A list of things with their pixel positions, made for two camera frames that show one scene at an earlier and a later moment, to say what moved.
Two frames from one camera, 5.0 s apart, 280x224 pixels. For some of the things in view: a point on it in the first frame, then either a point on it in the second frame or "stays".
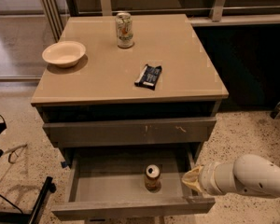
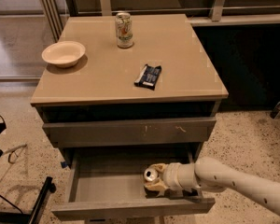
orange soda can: [152, 179] stays
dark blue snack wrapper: [148, 77] stays
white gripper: [205, 178] → [170, 176]
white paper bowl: [64, 53] stays
